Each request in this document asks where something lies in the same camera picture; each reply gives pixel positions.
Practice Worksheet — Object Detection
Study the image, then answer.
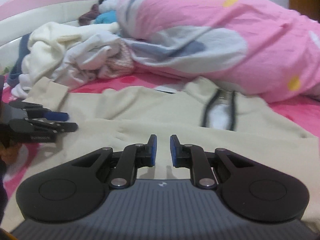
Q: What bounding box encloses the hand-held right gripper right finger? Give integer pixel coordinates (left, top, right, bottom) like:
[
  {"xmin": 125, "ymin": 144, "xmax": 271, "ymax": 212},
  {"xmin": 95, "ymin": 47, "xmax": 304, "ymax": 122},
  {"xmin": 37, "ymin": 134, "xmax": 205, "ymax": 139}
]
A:
[{"xmin": 169, "ymin": 134, "xmax": 253, "ymax": 189}]

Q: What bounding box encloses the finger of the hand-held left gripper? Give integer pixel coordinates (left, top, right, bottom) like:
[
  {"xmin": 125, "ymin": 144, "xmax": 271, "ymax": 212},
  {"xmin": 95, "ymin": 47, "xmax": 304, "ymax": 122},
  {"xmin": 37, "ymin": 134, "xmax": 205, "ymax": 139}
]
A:
[
  {"xmin": 9, "ymin": 101, "xmax": 69, "ymax": 122},
  {"xmin": 10, "ymin": 119, "xmax": 78, "ymax": 143}
]

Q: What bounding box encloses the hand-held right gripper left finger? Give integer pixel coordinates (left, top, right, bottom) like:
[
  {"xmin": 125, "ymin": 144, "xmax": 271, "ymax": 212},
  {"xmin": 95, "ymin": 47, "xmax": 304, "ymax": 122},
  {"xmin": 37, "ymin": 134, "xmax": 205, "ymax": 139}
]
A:
[{"xmin": 71, "ymin": 134, "xmax": 157, "ymax": 189}]

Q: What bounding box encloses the beige zip jacket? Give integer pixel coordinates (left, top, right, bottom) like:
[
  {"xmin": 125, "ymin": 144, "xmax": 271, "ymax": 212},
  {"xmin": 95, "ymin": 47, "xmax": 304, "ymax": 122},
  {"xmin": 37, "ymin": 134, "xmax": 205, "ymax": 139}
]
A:
[{"xmin": 5, "ymin": 76, "xmax": 320, "ymax": 233}]

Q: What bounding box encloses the person's left hand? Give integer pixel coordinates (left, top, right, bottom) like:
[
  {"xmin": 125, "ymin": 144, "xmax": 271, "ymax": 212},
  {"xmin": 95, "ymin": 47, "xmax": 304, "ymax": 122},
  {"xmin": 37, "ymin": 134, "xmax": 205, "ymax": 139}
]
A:
[{"xmin": 0, "ymin": 142, "xmax": 20, "ymax": 165}]

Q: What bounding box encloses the blue garment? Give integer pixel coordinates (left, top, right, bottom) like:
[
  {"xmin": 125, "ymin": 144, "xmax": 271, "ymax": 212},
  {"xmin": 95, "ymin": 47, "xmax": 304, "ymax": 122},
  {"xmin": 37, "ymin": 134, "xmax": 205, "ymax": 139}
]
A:
[{"xmin": 6, "ymin": 34, "xmax": 32, "ymax": 88}]

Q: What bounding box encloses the white garment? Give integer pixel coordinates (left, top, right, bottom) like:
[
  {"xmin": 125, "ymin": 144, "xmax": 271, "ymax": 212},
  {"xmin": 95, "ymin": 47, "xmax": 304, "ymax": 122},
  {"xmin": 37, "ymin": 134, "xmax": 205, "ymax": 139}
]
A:
[{"xmin": 62, "ymin": 34, "xmax": 122, "ymax": 90}]

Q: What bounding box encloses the cream fleece garment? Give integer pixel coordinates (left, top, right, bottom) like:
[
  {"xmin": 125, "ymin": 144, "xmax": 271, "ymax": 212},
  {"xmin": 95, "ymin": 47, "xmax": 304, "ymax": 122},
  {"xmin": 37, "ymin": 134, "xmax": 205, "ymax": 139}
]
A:
[{"xmin": 21, "ymin": 21, "xmax": 119, "ymax": 85}]

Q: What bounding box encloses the pink floral bed blanket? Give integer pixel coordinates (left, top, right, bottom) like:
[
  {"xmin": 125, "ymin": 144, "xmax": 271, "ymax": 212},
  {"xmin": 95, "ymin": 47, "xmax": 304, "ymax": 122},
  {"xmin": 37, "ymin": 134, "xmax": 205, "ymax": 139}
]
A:
[{"xmin": 0, "ymin": 74, "xmax": 320, "ymax": 200}]

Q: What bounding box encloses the pink checked garment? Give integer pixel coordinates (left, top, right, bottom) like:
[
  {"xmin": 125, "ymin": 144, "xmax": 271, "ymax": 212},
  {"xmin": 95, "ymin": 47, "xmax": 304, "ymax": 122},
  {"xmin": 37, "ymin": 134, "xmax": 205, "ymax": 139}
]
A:
[{"xmin": 99, "ymin": 41, "xmax": 134, "ymax": 78}]

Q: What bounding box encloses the pink and white headboard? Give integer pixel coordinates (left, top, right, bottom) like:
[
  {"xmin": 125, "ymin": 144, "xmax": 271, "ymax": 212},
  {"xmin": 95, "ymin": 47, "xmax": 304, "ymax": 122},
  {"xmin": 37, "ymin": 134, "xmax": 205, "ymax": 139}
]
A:
[{"xmin": 0, "ymin": 0, "xmax": 102, "ymax": 48}]

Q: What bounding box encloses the dark maroon pillow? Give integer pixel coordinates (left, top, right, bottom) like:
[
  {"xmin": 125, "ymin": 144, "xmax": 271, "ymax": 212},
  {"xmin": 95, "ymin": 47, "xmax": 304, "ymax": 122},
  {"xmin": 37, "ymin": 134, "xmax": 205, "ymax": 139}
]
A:
[{"xmin": 79, "ymin": 4, "xmax": 102, "ymax": 27}]

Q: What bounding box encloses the pink floral quilt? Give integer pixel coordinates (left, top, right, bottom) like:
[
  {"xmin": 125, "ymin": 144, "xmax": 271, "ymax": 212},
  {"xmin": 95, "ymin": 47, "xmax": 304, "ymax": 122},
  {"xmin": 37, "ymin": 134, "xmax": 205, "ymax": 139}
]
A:
[{"xmin": 116, "ymin": 0, "xmax": 320, "ymax": 103}]

